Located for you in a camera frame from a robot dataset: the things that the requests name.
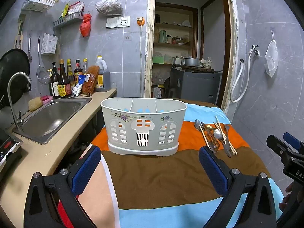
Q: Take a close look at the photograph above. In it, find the striped colourful blanket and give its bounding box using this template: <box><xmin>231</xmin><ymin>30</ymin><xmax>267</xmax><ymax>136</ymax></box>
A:
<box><xmin>57</xmin><ymin>98</ymin><xmax>284</xmax><ymax>228</ymax></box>

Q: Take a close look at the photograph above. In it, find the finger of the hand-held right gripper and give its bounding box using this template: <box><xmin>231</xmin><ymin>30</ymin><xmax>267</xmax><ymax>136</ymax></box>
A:
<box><xmin>283</xmin><ymin>132</ymin><xmax>304</xmax><ymax>151</ymax></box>
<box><xmin>266</xmin><ymin>135</ymin><xmax>292</xmax><ymax>158</ymax></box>

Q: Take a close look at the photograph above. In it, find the curved metal faucet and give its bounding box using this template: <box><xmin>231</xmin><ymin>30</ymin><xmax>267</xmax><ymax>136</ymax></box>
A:
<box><xmin>7</xmin><ymin>72</ymin><xmax>32</xmax><ymax>130</ymax></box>

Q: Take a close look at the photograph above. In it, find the white wall socket plate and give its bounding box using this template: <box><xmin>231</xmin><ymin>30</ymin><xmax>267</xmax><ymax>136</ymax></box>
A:
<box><xmin>118</xmin><ymin>16</ymin><xmax>131</xmax><ymax>27</ymax></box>

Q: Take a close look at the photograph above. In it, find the black wok pan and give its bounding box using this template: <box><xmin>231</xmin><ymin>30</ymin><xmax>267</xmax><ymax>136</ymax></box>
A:
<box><xmin>0</xmin><ymin>49</ymin><xmax>31</xmax><ymax>110</ymax></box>

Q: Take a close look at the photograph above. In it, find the white water hose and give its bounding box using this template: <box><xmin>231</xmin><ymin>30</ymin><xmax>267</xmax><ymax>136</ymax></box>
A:
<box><xmin>230</xmin><ymin>49</ymin><xmax>253</xmax><ymax>103</ymax></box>

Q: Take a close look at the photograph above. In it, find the orange red snack bag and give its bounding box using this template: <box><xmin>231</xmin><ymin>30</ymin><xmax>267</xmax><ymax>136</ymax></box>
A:
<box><xmin>82</xmin><ymin>66</ymin><xmax>100</xmax><ymax>95</ymax></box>

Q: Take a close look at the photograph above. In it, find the row of seasoning packets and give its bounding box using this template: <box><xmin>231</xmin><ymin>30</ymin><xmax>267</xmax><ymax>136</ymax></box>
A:
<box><xmin>59</xmin><ymin>1</ymin><xmax>85</xmax><ymax>18</ymax></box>

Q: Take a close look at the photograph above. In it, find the loofah sponge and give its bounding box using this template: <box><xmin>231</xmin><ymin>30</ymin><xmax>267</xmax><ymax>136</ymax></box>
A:
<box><xmin>28</xmin><ymin>97</ymin><xmax>43</xmax><ymax>112</ymax></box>

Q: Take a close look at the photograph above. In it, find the white wall switch plate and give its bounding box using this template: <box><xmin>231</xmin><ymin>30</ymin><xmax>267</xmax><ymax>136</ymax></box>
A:
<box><xmin>106</xmin><ymin>17</ymin><xmax>119</xmax><ymax>29</ymax></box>

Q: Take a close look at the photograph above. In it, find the silver metal spoon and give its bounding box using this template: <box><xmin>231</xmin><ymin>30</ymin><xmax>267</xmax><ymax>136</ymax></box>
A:
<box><xmin>194</xmin><ymin>119</ymin><xmax>218</xmax><ymax>154</ymax></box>
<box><xmin>213</xmin><ymin>129</ymin><xmax>232</xmax><ymax>158</ymax></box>

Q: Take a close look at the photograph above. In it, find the large dark oil jug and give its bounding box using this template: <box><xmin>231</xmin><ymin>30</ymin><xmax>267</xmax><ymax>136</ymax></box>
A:
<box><xmin>95</xmin><ymin>55</ymin><xmax>111</xmax><ymax>92</ymax></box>

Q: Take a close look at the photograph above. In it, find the yellow label sauce bottle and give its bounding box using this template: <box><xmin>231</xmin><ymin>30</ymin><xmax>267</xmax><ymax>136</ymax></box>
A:
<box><xmin>66</xmin><ymin>59</ymin><xmax>76</xmax><ymax>88</ymax></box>

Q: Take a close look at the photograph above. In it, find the beige kitchen counter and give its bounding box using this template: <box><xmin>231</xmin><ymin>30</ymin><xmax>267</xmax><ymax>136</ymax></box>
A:
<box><xmin>0</xmin><ymin>88</ymin><xmax>117</xmax><ymax>228</ymax></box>

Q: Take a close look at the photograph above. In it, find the worn wooden door frame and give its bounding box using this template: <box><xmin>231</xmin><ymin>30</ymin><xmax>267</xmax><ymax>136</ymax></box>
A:
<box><xmin>144</xmin><ymin>0</ymin><xmax>238</xmax><ymax>114</ymax></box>

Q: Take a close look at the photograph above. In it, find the gold metal spoon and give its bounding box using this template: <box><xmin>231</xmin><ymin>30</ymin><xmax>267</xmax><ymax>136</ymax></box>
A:
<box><xmin>205</xmin><ymin>125</ymin><xmax>220</xmax><ymax>148</ymax></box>

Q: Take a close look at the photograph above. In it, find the white power cable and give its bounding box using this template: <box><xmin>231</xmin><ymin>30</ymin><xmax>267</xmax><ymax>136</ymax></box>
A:
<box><xmin>139</xmin><ymin>25</ymin><xmax>144</xmax><ymax>98</ymax></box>

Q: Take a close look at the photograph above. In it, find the dark soy sauce bottle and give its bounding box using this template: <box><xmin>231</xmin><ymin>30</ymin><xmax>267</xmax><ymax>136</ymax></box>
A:
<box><xmin>58</xmin><ymin>59</ymin><xmax>72</xmax><ymax>98</ymax></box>

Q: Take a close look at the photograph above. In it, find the stainless steel sink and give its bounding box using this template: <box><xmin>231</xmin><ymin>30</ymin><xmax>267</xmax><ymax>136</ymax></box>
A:
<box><xmin>12</xmin><ymin>97</ymin><xmax>93</xmax><ymax>145</ymax></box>

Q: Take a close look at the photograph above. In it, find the white hanging plastic bag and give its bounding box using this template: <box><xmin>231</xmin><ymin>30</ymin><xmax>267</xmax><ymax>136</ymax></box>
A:
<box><xmin>264</xmin><ymin>30</ymin><xmax>279</xmax><ymax>78</ymax></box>

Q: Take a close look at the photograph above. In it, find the person's right hand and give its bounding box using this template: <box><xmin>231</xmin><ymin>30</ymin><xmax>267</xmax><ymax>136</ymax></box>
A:
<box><xmin>279</xmin><ymin>182</ymin><xmax>295</xmax><ymax>212</ymax></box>

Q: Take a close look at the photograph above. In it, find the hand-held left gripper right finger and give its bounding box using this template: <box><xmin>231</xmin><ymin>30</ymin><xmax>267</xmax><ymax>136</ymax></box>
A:
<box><xmin>199</xmin><ymin>146</ymin><xmax>277</xmax><ymax>228</ymax></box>

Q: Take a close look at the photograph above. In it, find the metal wall tap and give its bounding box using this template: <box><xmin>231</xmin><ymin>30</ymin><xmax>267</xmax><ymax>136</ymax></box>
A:
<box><xmin>249</xmin><ymin>44</ymin><xmax>260</xmax><ymax>57</ymax></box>

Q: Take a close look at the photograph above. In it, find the red plastic bag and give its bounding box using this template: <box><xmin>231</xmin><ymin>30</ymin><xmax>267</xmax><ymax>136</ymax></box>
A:
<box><xmin>79</xmin><ymin>13</ymin><xmax>93</xmax><ymax>37</ymax></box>

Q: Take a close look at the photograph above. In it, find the wooden shelf unit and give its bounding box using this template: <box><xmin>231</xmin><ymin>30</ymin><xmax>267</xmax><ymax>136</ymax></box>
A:
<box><xmin>153</xmin><ymin>2</ymin><xmax>199</xmax><ymax>65</ymax></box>

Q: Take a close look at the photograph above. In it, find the silver metal fork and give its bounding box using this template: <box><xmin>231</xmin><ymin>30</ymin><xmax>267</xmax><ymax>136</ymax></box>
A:
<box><xmin>222</xmin><ymin>125</ymin><xmax>233</xmax><ymax>156</ymax></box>

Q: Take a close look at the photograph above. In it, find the wide white wall basket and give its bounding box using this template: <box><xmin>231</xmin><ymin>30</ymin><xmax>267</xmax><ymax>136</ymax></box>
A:
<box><xmin>22</xmin><ymin>0</ymin><xmax>56</xmax><ymax>12</ymax></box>

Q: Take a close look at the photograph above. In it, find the small white wall basket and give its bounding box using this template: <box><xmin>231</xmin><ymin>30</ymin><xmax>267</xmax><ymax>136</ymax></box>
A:
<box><xmin>41</xmin><ymin>33</ymin><xmax>58</xmax><ymax>55</ymax></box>

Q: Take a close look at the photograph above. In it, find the metal cooking pot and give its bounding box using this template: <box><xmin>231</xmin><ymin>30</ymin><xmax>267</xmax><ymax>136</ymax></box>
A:
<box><xmin>184</xmin><ymin>57</ymin><xmax>200</xmax><ymax>67</ymax></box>

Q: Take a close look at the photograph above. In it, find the grey washing machine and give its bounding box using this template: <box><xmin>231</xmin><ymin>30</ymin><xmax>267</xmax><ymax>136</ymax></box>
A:
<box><xmin>170</xmin><ymin>67</ymin><xmax>222</xmax><ymax>104</ymax></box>

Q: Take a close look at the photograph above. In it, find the wooden spatula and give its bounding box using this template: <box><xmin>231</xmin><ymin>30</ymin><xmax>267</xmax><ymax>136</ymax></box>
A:
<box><xmin>14</xmin><ymin>14</ymin><xmax>26</xmax><ymax>49</ymax></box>

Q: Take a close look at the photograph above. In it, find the grey wall shelf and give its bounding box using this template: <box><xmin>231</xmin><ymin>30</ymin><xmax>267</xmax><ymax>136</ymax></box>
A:
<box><xmin>53</xmin><ymin>11</ymin><xmax>85</xmax><ymax>28</ymax></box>

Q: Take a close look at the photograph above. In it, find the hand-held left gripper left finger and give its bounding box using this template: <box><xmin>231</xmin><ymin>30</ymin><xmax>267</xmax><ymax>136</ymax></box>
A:
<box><xmin>24</xmin><ymin>146</ymin><xmax>102</xmax><ymax>228</ymax></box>

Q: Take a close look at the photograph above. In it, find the metal mesh strainer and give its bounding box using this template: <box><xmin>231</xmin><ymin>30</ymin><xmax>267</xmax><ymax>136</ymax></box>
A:
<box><xmin>36</xmin><ymin>36</ymin><xmax>51</xmax><ymax>85</ymax></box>

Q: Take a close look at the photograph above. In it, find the white plastic utensil holder basket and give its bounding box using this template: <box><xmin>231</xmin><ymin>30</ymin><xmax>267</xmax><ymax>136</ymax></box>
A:
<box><xmin>100</xmin><ymin>97</ymin><xmax>188</xmax><ymax>157</ymax></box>

